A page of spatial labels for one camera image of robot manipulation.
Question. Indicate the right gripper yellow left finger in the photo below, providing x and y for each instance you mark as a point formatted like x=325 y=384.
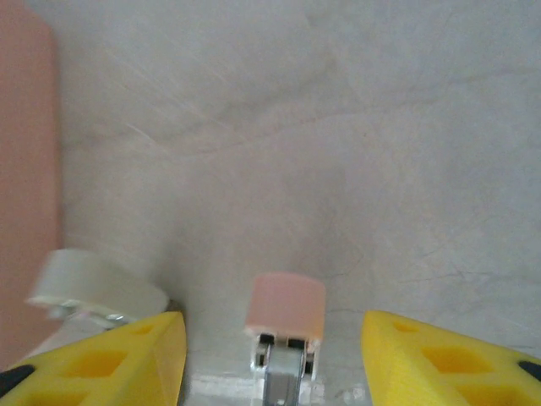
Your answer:
x=97 y=368

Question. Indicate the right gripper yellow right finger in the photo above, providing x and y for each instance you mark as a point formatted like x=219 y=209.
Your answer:
x=448 y=368

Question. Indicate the white mini stapler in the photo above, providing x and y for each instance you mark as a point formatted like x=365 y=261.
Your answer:
x=84 y=275

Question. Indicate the orange plastic tray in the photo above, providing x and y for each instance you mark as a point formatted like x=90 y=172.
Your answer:
x=25 y=169

